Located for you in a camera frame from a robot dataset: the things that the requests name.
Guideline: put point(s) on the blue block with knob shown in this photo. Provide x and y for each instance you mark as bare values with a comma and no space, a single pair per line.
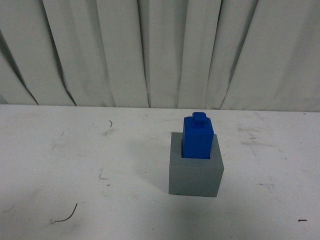
197,136

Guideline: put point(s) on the gray square base block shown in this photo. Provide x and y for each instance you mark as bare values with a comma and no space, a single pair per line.
194,176

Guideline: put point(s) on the white pleated curtain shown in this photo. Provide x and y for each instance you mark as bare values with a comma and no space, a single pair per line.
184,54

